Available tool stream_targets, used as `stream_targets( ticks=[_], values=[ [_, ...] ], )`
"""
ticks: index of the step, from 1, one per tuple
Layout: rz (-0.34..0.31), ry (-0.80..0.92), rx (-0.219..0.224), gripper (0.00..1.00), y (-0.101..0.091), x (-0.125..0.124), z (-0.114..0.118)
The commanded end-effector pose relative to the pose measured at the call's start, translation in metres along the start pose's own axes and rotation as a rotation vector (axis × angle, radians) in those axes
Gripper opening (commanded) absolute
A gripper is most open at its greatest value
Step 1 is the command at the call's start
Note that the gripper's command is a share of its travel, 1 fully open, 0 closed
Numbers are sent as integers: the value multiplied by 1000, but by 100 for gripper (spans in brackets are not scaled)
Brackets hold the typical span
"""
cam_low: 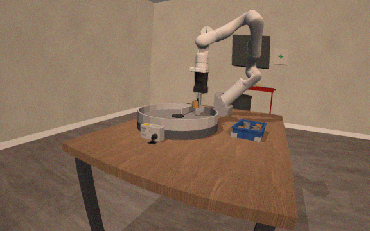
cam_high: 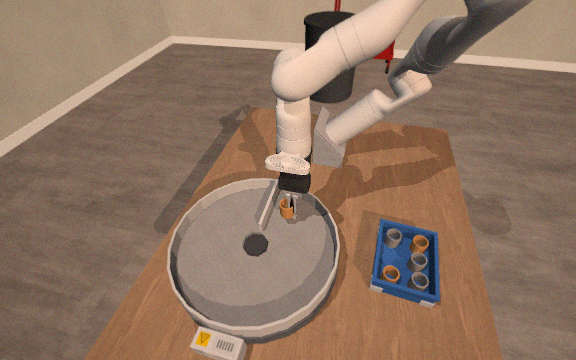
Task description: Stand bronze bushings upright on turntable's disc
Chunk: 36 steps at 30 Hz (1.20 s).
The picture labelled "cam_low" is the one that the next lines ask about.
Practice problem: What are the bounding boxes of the blue crate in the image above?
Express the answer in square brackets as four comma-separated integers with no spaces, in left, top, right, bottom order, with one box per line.
[231,119,267,142]

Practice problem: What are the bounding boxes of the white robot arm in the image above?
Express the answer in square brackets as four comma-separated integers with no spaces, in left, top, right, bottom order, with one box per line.
[195,10,264,106]

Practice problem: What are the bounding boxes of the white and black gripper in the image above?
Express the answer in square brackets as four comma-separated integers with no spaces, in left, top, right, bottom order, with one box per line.
[189,63,209,105]

